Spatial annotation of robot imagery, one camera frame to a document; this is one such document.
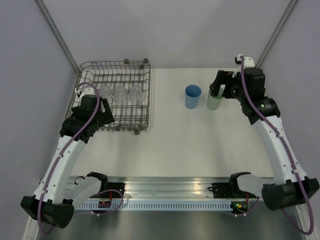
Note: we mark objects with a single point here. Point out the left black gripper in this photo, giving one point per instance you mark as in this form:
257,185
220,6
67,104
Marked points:
107,117

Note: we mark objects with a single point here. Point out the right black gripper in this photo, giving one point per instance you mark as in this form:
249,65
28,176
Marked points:
221,78

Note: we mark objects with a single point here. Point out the green plastic cup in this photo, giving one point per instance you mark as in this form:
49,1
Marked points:
213,102

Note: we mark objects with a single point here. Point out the blue plastic cup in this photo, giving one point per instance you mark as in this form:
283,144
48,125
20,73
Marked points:
192,95

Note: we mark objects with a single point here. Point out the clear glass cup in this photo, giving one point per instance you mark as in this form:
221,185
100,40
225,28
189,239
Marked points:
136,95
120,94
106,92

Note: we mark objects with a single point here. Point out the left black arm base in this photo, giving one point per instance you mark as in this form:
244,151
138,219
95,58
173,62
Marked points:
111,190

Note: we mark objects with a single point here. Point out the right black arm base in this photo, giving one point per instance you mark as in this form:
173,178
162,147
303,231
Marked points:
222,190

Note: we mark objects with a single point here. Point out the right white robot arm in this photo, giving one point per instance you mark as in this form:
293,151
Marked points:
290,185

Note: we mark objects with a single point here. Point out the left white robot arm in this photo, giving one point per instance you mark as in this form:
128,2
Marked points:
51,203

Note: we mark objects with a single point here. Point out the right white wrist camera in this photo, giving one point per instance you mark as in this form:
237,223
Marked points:
245,61

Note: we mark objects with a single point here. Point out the grey wire dish rack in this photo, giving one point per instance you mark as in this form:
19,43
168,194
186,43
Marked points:
126,84

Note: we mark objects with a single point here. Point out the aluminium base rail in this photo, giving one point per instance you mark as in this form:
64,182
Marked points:
168,188

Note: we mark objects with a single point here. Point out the right aluminium frame post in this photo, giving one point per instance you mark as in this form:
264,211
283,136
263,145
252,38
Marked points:
292,4

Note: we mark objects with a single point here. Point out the aluminium frame post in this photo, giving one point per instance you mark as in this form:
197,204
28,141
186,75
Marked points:
292,4
56,33

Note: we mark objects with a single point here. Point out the white slotted cable duct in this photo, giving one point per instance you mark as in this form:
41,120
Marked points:
152,205

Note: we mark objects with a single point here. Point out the left aluminium frame post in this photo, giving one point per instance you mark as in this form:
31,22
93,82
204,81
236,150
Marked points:
56,33

